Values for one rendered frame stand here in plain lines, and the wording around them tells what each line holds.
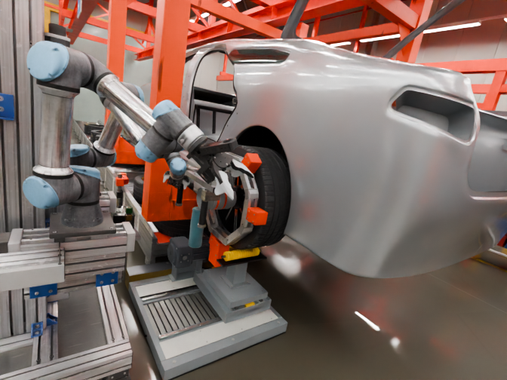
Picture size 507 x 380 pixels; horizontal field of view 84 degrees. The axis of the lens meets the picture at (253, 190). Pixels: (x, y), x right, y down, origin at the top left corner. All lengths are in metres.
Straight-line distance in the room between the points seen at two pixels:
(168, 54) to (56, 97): 1.02
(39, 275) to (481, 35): 11.34
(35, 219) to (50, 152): 0.45
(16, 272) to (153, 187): 1.05
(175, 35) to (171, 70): 0.21
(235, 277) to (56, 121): 1.40
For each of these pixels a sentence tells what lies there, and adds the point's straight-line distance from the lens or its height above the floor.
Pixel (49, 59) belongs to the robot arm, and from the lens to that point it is 1.08.
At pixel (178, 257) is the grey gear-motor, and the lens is 2.08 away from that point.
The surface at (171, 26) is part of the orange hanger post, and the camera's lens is 2.03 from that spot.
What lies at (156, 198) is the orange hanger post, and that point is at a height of 0.70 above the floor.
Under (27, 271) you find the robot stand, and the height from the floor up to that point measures 0.72.
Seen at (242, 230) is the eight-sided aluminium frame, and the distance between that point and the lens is 1.55.
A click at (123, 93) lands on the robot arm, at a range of 1.12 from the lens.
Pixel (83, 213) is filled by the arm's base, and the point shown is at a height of 0.87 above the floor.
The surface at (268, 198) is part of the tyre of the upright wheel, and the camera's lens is 1.51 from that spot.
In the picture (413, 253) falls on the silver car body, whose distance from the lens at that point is 1.39.
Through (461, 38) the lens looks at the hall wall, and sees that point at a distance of 11.61.
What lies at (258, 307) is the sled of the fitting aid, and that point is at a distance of 2.04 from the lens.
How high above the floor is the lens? 1.34
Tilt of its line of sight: 14 degrees down
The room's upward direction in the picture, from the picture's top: 10 degrees clockwise
